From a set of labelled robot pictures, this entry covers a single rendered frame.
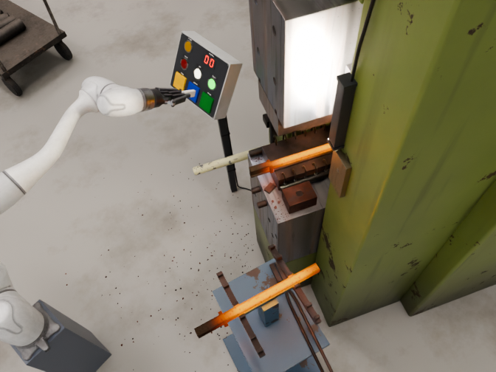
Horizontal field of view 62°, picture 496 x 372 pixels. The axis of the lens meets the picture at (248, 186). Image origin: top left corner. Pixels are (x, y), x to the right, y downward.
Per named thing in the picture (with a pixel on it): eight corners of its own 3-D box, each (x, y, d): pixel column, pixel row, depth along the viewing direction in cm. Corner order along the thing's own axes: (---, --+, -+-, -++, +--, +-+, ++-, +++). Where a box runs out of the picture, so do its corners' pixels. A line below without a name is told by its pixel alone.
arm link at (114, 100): (145, 90, 155) (125, 81, 162) (108, 94, 144) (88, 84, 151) (145, 117, 160) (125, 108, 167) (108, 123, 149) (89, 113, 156)
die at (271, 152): (278, 190, 173) (278, 179, 166) (262, 155, 184) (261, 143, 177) (369, 161, 179) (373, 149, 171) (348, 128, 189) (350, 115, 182)
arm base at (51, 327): (32, 368, 171) (24, 366, 167) (4, 333, 180) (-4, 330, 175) (67, 333, 178) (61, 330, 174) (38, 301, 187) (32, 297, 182)
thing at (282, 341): (260, 387, 149) (259, 386, 147) (212, 292, 169) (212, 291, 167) (329, 345, 155) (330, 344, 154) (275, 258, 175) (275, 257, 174)
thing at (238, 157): (195, 178, 219) (193, 172, 214) (193, 170, 222) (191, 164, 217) (273, 153, 224) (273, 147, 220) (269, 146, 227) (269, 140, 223)
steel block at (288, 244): (277, 266, 202) (277, 224, 165) (252, 203, 223) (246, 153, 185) (381, 229, 209) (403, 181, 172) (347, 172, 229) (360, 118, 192)
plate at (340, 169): (339, 198, 139) (346, 169, 124) (328, 177, 143) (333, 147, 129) (345, 196, 139) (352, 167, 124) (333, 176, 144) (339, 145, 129)
